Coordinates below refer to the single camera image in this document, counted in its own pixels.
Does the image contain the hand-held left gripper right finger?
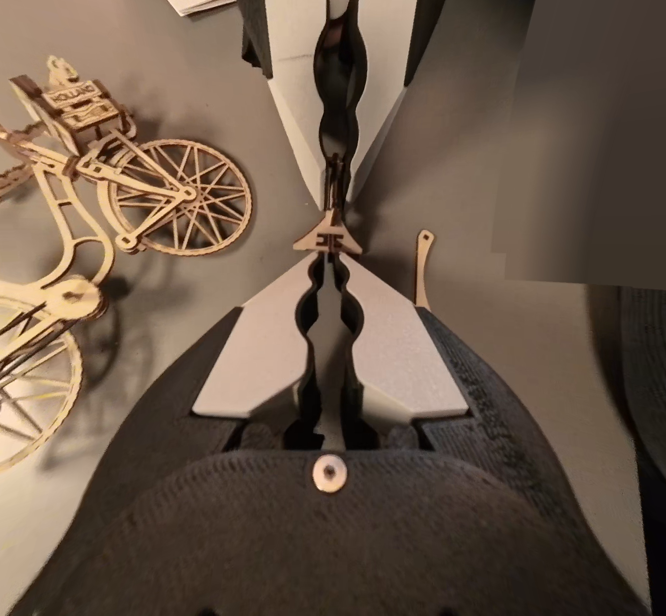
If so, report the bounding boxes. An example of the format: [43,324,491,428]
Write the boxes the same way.
[335,256,470,418]

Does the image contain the dark knit fabric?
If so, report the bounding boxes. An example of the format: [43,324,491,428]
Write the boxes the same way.
[585,285,666,479]

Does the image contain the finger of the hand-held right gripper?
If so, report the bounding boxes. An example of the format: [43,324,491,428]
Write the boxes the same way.
[341,0,424,207]
[258,0,334,212]

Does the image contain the slotted triangular wooden part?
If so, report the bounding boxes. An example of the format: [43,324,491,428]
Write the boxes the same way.
[292,210,363,254]

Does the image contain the wooden tandem bicycle model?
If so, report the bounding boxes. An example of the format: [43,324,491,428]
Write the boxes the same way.
[0,55,254,472]

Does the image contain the thin wooden strip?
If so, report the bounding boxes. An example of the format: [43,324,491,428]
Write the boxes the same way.
[325,155,338,266]

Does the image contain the curved wooden strip square holes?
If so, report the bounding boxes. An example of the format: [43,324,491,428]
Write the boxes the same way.
[413,230,437,310]

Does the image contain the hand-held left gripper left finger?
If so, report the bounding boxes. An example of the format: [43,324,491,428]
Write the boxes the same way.
[190,253,327,418]

